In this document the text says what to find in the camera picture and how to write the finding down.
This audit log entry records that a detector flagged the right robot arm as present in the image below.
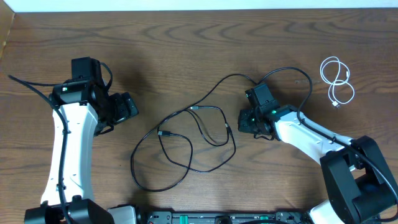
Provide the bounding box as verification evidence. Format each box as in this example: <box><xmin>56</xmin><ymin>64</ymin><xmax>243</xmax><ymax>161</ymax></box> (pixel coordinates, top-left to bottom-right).
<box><xmin>238</xmin><ymin>84</ymin><xmax>397</xmax><ymax>223</ymax></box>

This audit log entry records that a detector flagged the cardboard panel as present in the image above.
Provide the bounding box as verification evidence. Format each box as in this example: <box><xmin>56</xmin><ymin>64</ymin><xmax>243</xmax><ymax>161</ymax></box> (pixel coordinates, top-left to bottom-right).
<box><xmin>0</xmin><ymin>0</ymin><xmax>15</xmax><ymax>58</ymax></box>

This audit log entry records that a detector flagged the green clamp handle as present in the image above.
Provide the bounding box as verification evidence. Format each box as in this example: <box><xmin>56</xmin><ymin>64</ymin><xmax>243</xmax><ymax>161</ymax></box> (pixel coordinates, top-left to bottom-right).
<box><xmin>180</xmin><ymin>215</ymin><xmax>189</xmax><ymax>224</ymax></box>

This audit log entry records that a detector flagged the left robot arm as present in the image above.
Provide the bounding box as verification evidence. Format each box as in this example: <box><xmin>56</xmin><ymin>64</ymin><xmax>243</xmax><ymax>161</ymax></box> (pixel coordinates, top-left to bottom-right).
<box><xmin>24</xmin><ymin>57</ymin><xmax>139</xmax><ymax>223</ymax></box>

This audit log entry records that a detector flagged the white usb cable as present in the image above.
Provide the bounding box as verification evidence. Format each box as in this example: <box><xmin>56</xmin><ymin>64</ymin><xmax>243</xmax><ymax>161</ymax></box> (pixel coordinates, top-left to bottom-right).
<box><xmin>320</xmin><ymin>56</ymin><xmax>356</xmax><ymax>109</ymax></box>

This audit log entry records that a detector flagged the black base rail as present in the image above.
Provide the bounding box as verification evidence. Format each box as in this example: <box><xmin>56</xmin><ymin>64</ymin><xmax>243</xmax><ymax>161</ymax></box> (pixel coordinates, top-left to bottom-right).
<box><xmin>146</xmin><ymin>211</ymin><xmax>312</xmax><ymax>224</ymax></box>

